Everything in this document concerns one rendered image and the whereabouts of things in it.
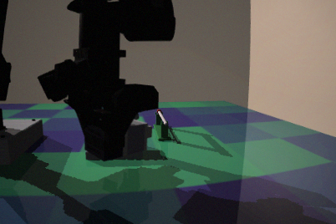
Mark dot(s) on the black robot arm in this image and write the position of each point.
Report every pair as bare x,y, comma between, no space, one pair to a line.
138,20

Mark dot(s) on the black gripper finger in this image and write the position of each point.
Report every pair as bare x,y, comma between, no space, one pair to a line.
115,128
84,110

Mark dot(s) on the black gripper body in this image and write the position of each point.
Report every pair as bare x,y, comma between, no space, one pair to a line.
115,96

